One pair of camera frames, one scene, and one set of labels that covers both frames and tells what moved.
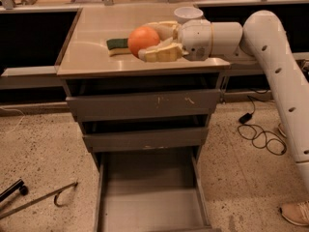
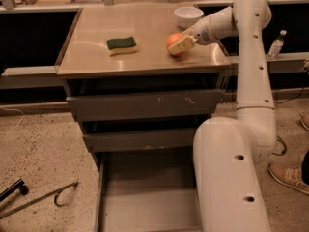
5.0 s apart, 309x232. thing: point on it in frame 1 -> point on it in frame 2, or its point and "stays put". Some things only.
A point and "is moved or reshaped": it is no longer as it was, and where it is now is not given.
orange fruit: (142, 38) is moved or reshaped
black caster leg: (19, 185) stays put
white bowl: (185, 14) stays put
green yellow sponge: (117, 46) stays put
